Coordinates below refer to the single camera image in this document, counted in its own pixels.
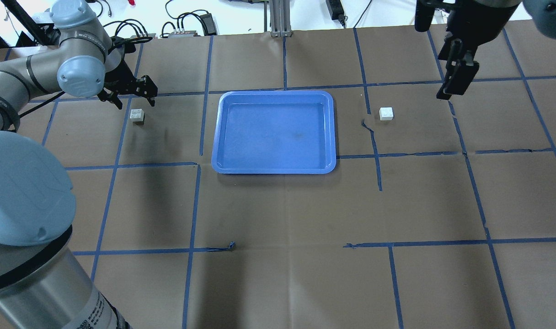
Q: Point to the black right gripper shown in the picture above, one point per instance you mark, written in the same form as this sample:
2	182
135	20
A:
487	16

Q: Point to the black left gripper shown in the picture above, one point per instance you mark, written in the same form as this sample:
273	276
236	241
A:
128	85

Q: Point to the white block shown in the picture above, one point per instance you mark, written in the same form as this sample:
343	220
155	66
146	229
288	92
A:
386	113
137	116

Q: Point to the blue plastic tray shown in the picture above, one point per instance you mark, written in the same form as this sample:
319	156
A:
275	132

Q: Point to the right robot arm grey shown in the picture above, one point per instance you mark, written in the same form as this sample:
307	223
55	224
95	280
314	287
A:
543	13

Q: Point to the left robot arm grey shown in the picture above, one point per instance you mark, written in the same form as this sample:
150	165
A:
42	285

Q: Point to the black power adapter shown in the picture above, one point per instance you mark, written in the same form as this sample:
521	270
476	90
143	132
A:
335	10

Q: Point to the aluminium frame post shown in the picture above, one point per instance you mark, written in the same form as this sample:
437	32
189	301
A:
279	17

